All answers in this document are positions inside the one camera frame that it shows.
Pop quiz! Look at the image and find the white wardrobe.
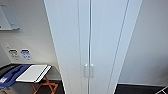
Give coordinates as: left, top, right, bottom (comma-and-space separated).
43, 0, 144, 94

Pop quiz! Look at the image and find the orange folding stand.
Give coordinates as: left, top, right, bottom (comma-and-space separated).
31, 77, 60, 94

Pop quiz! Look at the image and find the white wall sign blue header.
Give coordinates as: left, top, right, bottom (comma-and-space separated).
20, 48, 33, 61

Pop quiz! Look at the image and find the white wall sign dark header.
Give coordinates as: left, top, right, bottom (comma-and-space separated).
8, 48, 20, 61

